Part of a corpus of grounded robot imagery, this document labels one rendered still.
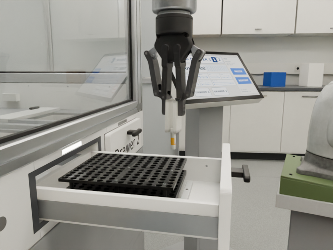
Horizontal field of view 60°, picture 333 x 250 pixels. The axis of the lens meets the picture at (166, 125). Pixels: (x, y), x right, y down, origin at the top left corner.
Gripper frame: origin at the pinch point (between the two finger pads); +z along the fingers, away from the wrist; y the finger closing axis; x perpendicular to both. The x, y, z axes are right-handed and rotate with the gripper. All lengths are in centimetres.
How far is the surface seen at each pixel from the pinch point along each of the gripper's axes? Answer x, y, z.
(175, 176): 7.0, -3.6, 10.7
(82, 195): 19.6, 8.4, 11.8
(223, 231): 15.6, -15.6, 14.5
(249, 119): -297, 33, 49
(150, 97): -143, 84, 12
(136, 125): -29.8, 27.9, 9.7
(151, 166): 3.8, 3.4, 10.7
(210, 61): -89, 20, -14
